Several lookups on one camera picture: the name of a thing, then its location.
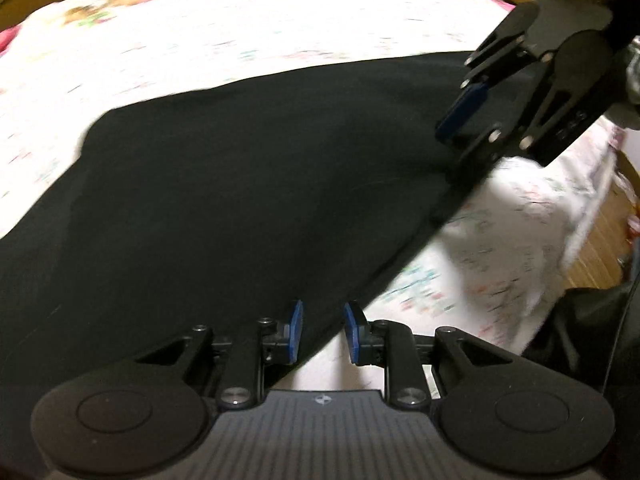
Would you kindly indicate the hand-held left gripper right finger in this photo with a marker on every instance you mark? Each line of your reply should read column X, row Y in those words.
column 354, row 332

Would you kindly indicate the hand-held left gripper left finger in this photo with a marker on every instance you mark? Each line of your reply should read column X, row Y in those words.
column 296, row 330

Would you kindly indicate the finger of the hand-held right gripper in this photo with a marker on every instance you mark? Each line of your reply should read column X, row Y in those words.
column 520, row 110
column 465, row 110

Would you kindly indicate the black pants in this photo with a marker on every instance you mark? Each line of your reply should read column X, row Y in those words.
column 225, row 185

